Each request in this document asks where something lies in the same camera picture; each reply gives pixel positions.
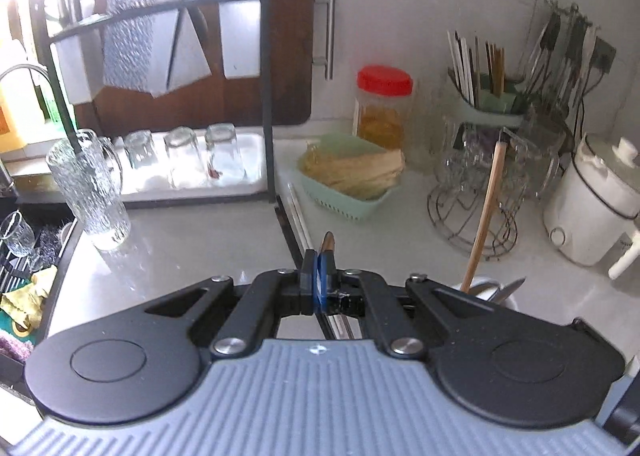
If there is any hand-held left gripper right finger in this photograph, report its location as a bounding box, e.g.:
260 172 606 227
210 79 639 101
320 252 501 357

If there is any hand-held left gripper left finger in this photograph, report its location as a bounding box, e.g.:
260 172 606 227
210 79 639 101
145 248 321 357

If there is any black chopstick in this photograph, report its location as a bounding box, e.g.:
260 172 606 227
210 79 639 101
278 193 315 262
274 195 310 259

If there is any white ceramic jar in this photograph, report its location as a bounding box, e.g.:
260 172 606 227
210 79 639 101
451 275 524 313

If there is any green plastic basket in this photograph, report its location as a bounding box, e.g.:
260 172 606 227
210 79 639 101
292 133 406 225

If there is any bundle of dried noodles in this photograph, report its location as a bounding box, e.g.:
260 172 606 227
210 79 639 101
299 145 405 200

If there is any white drip tray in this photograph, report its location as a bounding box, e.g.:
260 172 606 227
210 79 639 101
111 130 282 210

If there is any small clear drinking glass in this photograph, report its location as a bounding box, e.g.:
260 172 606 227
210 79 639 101
163 126 206 188
203 123 247 183
123 129 157 173

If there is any plastic jar red lid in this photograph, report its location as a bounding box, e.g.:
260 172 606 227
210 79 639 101
353 64 415 168

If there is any clear glass cup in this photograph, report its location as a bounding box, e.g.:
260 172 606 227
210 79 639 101
439 125 482 183

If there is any white electric pot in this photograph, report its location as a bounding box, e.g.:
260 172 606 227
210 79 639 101
543 132 640 281

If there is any black metal dish rack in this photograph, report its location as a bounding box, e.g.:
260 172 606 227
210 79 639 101
42 0 282 205

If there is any clear glass pitcher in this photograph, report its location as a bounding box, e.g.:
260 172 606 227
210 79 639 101
424 75 472 173

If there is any clear stemmed goblet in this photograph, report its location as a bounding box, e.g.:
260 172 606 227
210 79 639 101
495 127 532 188

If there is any textured glass mug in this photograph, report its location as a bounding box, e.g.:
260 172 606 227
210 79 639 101
45 129 132 252

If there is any clear glass mug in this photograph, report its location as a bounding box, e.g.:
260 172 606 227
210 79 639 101
519 105 567 198

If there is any glass pot lid white knob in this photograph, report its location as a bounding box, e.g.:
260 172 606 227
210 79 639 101
571 135 640 218

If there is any dark wooden cutting board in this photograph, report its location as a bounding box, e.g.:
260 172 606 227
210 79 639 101
94 0 317 130

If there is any bunch of assorted chopsticks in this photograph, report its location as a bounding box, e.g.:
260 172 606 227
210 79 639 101
446 30 507 108

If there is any black kitchen sink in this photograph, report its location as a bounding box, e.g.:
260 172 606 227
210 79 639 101
0 205 82 389

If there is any white plastic cutting board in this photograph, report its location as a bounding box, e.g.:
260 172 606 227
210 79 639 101
217 0 264 80

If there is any steel wool scrubber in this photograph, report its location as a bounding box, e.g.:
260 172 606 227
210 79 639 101
36 225 67 258

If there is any yellow dish cloth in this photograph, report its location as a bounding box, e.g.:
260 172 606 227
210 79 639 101
0 267 59 333

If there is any small glass in sink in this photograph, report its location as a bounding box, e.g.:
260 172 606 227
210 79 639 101
0 212 37 258

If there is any purple scrub sponge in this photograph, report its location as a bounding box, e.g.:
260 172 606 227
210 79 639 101
0 330 34 363

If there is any row of hanging kitchen tools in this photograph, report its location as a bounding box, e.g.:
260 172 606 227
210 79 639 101
519 0 602 123

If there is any green plastic bottle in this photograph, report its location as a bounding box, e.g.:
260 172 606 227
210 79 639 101
42 80 64 125

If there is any silver patterned cloth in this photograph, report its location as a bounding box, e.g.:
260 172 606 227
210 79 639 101
97 0 194 98

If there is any curved metal faucet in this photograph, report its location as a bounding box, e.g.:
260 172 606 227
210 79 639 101
0 63 79 148

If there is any metal wire cup rack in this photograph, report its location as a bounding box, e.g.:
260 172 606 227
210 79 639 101
427 166 532 263

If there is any metal bar handle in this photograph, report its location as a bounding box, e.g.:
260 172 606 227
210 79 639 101
313 0 337 83

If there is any black power cable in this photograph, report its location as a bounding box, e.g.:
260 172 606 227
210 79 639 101
575 71 601 142

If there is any grey wall outlet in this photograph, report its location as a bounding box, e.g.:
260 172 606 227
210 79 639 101
589 37 618 75

